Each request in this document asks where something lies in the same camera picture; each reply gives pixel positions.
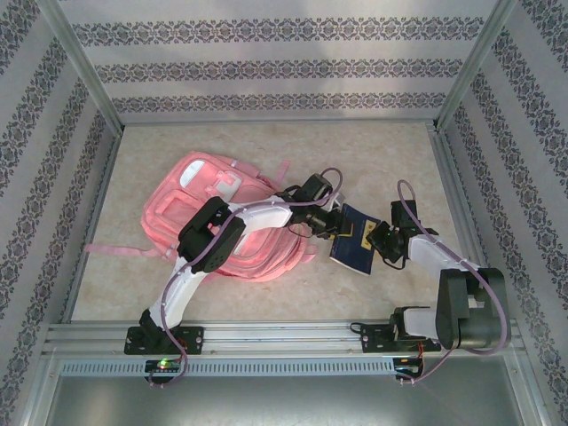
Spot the navy book with yellow spine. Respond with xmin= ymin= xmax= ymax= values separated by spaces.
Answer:
xmin=327 ymin=202 xmax=383 ymax=277

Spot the pink school backpack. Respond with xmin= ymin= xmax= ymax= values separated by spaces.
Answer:
xmin=83 ymin=150 xmax=319 ymax=283

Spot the right controller board blue light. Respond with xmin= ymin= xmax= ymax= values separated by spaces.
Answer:
xmin=393 ymin=357 xmax=425 ymax=378

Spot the left controller board green light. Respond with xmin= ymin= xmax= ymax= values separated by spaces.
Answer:
xmin=145 ymin=359 xmax=181 ymax=373

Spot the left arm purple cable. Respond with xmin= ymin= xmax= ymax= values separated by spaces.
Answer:
xmin=159 ymin=167 xmax=345 ymax=391

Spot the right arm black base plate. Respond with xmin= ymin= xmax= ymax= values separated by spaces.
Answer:
xmin=359 ymin=323 xmax=441 ymax=355

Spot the aluminium frame rail short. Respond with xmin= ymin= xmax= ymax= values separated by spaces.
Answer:
xmin=119 ymin=115 xmax=438 ymax=127

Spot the aluminium frame rail wide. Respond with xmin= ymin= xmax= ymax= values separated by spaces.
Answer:
xmin=428 ymin=123 xmax=507 ymax=320

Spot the aluminium mounting rail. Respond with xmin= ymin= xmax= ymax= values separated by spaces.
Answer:
xmin=42 ymin=319 xmax=523 ymax=356

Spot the slotted grey cable duct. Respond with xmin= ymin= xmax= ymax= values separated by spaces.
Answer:
xmin=59 ymin=357 xmax=398 ymax=377

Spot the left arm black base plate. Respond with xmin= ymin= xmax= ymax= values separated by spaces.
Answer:
xmin=123 ymin=326 xmax=205 ymax=356

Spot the aluminium frame post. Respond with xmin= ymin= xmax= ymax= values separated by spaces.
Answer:
xmin=434 ymin=0 xmax=518 ymax=132
xmin=35 ymin=0 xmax=125 ymax=132

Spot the aluminium frame rail narrow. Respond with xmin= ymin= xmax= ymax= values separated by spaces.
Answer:
xmin=59 ymin=126 xmax=125 ymax=324

